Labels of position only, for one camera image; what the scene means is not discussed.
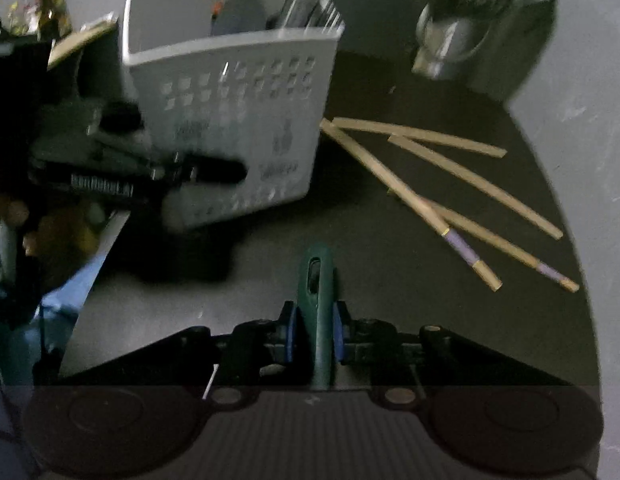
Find green-handled utensil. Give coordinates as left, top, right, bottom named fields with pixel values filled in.
left=297, top=244, right=335, bottom=391

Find white perforated utensil caddy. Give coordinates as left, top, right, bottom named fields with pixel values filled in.
left=121, top=0, right=345, bottom=231

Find purple-banded wooden chopstick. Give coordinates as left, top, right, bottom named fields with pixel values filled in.
left=389, top=186, right=581, bottom=294

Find plain wooden chopstick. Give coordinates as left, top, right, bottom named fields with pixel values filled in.
left=389, top=136, right=564, bottom=240
left=333, top=117, right=507, bottom=158

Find steel peeler with grey handle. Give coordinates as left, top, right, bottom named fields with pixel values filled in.
left=274, top=0, right=341, bottom=29

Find blue sleeve forearm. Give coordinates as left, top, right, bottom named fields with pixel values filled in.
left=0, top=252, right=107, bottom=387

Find person's left hand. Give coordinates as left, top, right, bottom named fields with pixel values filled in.
left=0, top=197, right=100, bottom=258

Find wooden side shelf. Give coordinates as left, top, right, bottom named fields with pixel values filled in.
left=48, top=12, right=118, bottom=70

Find bottles on side shelf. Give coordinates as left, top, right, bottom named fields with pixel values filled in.
left=0, top=0, right=72, bottom=41

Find grey looped hose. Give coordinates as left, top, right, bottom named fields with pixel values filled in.
left=414, top=0, right=493, bottom=82

